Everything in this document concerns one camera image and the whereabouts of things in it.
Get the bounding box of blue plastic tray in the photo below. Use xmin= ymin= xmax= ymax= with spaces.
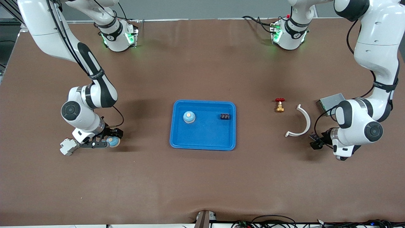
xmin=170 ymin=100 xmax=236 ymax=151

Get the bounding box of white circuit breaker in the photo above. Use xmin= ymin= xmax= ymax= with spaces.
xmin=59 ymin=138 xmax=80 ymax=156

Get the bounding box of grey metal electronics box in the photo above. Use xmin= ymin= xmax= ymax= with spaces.
xmin=317 ymin=93 xmax=346 ymax=113

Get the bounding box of white curved plastic bracket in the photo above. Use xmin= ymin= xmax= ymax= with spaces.
xmin=285 ymin=104 xmax=311 ymax=137

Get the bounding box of black looped cable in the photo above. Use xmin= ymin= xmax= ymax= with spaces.
xmin=252 ymin=215 xmax=296 ymax=228

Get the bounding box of black cable bundle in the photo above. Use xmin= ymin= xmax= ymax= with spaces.
xmin=323 ymin=219 xmax=405 ymax=228

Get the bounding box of black right base cable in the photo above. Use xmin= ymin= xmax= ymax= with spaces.
xmin=116 ymin=2 xmax=140 ymax=23

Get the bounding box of black base cable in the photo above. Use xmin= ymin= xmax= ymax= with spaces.
xmin=242 ymin=15 xmax=276 ymax=34
xmin=116 ymin=2 xmax=140 ymax=23

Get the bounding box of black left base cable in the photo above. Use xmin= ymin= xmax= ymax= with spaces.
xmin=242 ymin=15 xmax=276 ymax=34

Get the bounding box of metal table edge rail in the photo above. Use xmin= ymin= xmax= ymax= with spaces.
xmin=63 ymin=16 xmax=358 ymax=24

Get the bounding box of aluminium frame post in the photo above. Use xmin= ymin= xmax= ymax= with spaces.
xmin=0 ymin=0 xmax=32 ymax=30

